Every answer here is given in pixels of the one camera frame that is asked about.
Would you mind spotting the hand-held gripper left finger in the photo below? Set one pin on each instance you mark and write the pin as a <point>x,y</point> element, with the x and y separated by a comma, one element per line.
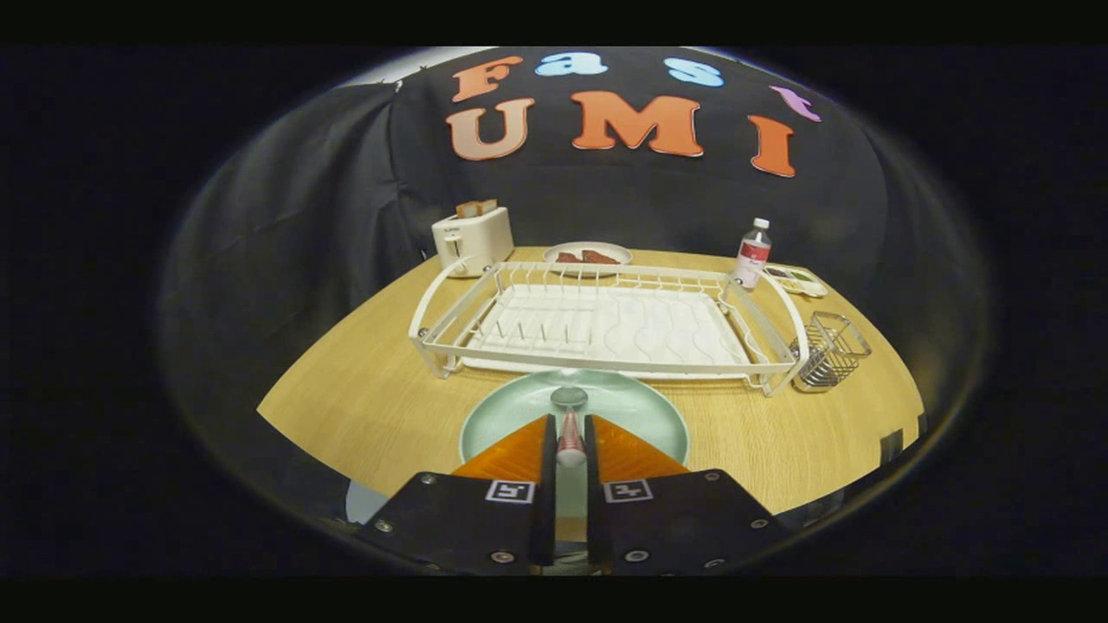
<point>463,523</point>

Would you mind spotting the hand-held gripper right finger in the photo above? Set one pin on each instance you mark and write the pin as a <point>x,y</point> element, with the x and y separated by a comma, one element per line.
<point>679,523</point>

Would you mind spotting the mint green plate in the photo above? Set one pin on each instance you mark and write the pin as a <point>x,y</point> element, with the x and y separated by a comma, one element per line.
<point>640,415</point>

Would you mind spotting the beige round plate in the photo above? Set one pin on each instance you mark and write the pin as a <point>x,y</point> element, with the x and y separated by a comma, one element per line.
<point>606,247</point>

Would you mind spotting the white divided snack tray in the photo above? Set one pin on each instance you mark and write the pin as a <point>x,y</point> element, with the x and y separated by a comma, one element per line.
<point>801,281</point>

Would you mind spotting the clear plastic bottle red label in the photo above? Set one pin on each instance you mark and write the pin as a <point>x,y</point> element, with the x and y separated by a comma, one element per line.
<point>751,255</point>

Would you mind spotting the red meat piece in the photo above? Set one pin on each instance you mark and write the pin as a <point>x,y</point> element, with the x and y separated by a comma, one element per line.
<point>600,257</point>
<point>569,257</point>

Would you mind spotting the white toaster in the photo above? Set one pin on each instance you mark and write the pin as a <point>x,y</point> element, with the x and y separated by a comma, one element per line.
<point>476,240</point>

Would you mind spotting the toasted bread slice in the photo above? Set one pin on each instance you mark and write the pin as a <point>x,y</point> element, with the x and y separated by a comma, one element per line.
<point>467,210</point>
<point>487,207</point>

